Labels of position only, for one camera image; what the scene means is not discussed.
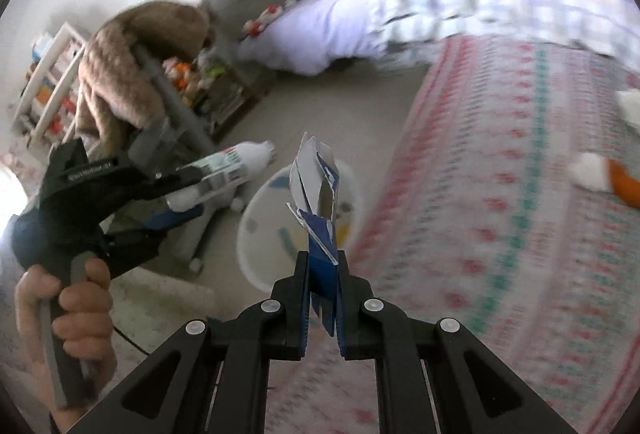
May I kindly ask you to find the white green yogurt bottle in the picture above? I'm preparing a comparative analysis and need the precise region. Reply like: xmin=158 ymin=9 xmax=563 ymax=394
xmin=165 ymin=141 xmax=274 ymax=212

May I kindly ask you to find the torn blue milk carton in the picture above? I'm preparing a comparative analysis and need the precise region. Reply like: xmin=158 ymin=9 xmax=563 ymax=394
xmin=288 ymin=134 xmax=344 ymax=340

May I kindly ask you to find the white trash bin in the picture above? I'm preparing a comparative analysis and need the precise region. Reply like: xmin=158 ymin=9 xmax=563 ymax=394
xmin=236 ymin=160 xmax=364 ymax=293

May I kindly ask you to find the person's left hand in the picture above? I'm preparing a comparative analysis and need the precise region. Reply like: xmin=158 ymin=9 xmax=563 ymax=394
xmin=14 ymin=259 xmax=117 ymax=433

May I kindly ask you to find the white bookshelf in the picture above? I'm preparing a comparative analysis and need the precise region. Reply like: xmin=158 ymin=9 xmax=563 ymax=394
xmin=13 ymin=23 xmax=88 ymax=158

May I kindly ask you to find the patterned red green bedsheet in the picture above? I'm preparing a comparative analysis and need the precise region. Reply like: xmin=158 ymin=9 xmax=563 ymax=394
xmin=264 ymin=33 xmax=640 ymax=434

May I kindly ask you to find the bedside shelf with toys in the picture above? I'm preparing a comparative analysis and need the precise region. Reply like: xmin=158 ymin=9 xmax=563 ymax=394
xmin=163 ymin=48 xmax=260 ymax=142

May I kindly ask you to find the red white plush toy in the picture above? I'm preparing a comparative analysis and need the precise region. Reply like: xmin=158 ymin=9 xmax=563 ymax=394
xmin=243 ymin=4 xmax=284 ymax=38

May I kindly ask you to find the grey bed headboard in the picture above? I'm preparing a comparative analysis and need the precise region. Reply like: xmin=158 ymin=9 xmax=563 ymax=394
xmin=202 ymin=0 xmax=285 ymax=95

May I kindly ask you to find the small white cotton ball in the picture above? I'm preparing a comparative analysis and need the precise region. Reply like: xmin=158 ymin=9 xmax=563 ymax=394
xmin=567 ymin=153 xmax=612 ymax=193

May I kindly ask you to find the orange white peel scrap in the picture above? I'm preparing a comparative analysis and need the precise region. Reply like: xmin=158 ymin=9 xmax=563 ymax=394
xmin=608 ymin=159 xmax=640 ymax=210

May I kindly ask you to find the lavender pillow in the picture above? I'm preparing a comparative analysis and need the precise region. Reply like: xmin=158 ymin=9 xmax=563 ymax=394
xmin=235 ymin=0 xmax=381 ymax=77

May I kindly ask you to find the crumpled white tissue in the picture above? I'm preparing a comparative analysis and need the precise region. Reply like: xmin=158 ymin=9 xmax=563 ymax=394
xmin=615 ymin=90 xmax=640 ymax=134

